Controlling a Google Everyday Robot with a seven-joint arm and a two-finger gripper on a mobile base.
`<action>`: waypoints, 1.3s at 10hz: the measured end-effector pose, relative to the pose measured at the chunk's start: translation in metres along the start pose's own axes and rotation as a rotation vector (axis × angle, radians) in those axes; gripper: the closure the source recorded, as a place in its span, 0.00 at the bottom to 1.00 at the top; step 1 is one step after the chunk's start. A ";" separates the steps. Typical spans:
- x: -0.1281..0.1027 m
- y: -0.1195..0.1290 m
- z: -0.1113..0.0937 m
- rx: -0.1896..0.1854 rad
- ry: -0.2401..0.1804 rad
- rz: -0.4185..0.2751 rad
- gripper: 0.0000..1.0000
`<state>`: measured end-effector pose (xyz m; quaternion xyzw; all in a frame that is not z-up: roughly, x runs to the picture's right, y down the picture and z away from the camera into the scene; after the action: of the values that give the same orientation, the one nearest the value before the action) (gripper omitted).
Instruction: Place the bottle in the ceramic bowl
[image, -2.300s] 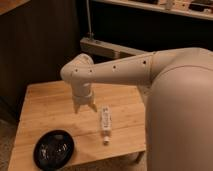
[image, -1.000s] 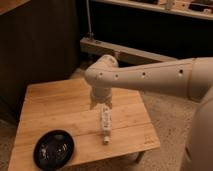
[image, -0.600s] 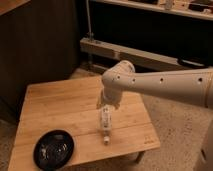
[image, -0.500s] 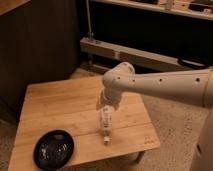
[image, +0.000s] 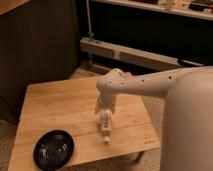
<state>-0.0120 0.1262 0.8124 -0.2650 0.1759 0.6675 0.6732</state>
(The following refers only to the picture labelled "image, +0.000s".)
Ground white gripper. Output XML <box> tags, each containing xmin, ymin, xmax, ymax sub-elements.
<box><xmin>95</xmin><ymin>94</ymin><xmax>116</xmax><ymax>115</ymax></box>

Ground white plastic bottle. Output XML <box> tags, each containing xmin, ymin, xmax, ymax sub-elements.
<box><xmin>100</xmin><ymin>109</ymin><xmax>112</xmax><ymax>143</ymax></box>

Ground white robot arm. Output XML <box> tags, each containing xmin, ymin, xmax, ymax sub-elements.
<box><xmin>96</xmin><ymin>66</ymin><xmax>213</xmax><ymax>171</ymax></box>

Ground black ceramic bowl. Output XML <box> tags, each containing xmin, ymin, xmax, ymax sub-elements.
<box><xmin>33</xmin><ymin>130</ymin><xmax>75</xmax><ymax>171</ymax></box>

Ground wooden table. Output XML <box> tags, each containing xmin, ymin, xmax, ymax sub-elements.
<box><xmin>8</xmin><ymin>77</ymin><xmax>160</xmax><ymax>171</ymax></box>

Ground grey metal beam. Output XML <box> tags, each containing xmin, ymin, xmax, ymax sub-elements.
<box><xmin>80</xmin><ymin>37</ymin><xmax>201</xmax><ymax>71</ymax></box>

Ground metal pole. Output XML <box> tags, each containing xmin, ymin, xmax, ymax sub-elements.
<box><xmin>86</xmin><ymin>0</ymin><xmax>93</xmax><ymax>40</ymax></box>

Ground dark wooden cabinet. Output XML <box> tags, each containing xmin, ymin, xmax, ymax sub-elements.
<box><xmin>0</xmin><ymin>0</ymin><xmax>80</xmax><ymax>123</ymax></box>

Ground wooden shelf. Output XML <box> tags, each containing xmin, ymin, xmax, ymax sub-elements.
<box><xmin>92</xmin><ymin>0</ymin><xmax>213</xmax><ymax>21</ymax></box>

